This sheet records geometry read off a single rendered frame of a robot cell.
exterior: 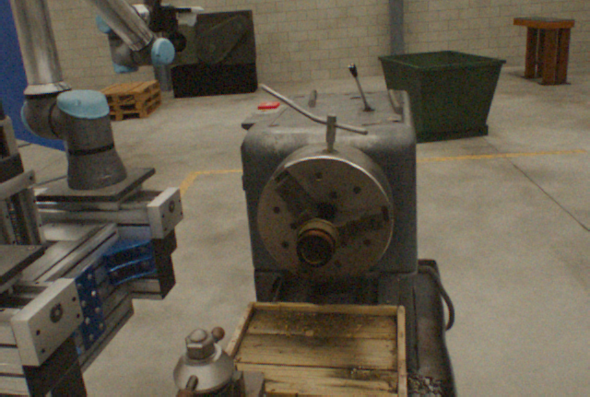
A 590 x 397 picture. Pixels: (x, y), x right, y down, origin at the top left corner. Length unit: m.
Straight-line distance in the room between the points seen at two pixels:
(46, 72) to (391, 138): 0.89
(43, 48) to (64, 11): 10.80
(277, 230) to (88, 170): 0.50
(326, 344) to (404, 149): 0.50
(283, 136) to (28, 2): 0.71
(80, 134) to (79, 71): 10.92
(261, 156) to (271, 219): 0.20
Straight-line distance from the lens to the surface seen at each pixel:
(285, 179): 1.18
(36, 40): 1.50
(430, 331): 1.81
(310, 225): 1.12
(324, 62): 11.16
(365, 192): 1.19
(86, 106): 1.39
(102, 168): 1.42
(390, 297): 1.35
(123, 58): 1.64
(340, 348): 1.15
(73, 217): 1.48
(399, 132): 1.34
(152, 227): 1.38
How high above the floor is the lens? 1.57
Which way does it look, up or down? 18 degrees down
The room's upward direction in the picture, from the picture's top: 5 degrees counter-clockwise
